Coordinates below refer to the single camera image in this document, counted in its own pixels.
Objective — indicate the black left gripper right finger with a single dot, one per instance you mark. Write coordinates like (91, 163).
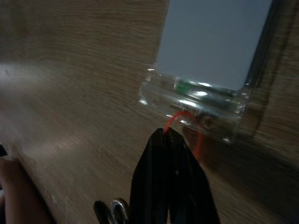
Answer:
(189, 182)

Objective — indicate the clear plastic card holder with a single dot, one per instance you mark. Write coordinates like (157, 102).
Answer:
(205, 58)

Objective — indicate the bare human hand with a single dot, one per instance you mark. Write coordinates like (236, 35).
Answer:
(18, 193)

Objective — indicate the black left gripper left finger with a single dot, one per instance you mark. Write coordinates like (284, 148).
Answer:
(149, 177)

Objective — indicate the black key fob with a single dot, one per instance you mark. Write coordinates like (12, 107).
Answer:
(101, 211)

